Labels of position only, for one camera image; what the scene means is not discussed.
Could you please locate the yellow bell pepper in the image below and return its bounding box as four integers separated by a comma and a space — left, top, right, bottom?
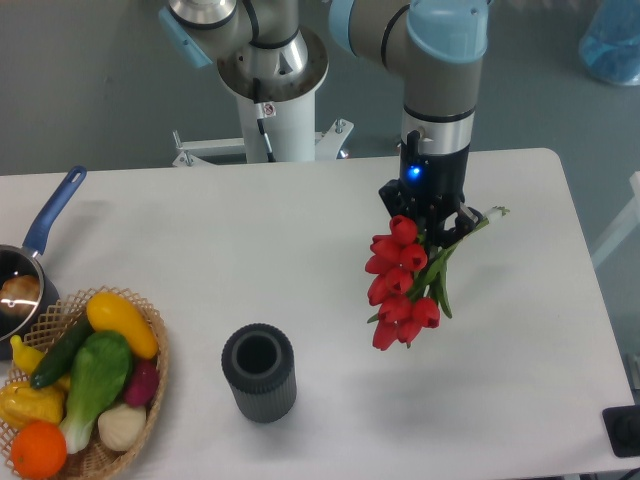
1, 381, 65, 430

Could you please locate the orange fruit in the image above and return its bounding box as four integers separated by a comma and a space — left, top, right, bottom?
10, 421, 67, 479

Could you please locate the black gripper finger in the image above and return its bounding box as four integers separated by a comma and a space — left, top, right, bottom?
433, 203, 481, 248
378, 180, 415, 220

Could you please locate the dark grey ribbed vase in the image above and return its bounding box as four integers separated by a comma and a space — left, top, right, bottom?
221, 323, 297, 423

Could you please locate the red tulip bouquet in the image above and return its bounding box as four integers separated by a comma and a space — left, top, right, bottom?
364, 205, 511, 352

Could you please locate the dark green cucumber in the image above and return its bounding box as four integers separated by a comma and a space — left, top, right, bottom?
30, 316, 94, 389

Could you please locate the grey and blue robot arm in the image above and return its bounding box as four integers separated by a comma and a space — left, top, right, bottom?
159, 1, 489, 248

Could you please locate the black device at edge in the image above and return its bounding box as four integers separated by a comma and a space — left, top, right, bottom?
602, 405, 639, 458

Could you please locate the green bok choy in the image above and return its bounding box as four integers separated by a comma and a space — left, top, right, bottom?
59, 331, 133, 455

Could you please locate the white frame at right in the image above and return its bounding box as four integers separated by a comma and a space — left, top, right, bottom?
591, 171, 639, 269

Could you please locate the blue handled saucepan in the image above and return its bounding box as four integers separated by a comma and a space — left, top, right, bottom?
1, 166, 87, 361

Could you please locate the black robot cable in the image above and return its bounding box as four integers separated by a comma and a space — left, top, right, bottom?
252, 77, 277, 164

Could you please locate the white garlic bulb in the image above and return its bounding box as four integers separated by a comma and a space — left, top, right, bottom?
98, 403, 146, 452

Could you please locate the brown bread roll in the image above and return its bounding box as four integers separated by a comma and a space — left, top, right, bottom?
1, 275, 40, 319

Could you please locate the yellow squash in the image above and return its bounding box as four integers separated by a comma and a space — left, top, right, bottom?
86, 292, 159, 360

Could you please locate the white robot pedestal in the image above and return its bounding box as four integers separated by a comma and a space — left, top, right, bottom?
171, 29, 355, 168

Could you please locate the purple red radish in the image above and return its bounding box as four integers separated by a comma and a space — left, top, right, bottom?
122, 360, 159, 407

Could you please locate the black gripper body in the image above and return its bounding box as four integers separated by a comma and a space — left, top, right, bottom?
392, 144, 469, 239

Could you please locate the blue plastic bag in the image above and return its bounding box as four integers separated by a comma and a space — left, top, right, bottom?
578, 0, 639, 86

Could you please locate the yellow banana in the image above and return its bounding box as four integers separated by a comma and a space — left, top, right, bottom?
10, 335, 45, 375

